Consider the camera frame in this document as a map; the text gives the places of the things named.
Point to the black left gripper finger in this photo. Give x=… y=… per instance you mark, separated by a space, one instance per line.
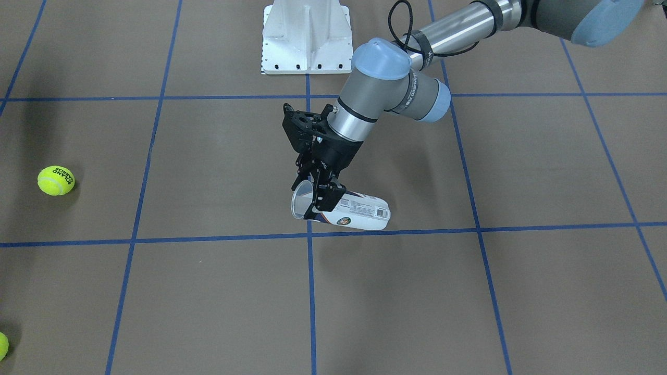
x=305 y=163
x=324 y=196

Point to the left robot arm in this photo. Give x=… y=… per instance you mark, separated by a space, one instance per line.
x=387 y=77

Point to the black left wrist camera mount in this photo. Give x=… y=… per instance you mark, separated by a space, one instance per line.
x=302 y=128

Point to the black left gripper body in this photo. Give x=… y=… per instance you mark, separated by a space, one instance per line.
x=341 y=154

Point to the yellow tennis ball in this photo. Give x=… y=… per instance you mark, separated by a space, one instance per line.
x=4 y=346
x=56 y=180

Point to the white Wilson tennis ball can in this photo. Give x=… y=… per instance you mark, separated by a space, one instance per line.
x=354 y=210

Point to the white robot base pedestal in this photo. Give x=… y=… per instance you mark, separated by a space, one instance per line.
x=306 y=37

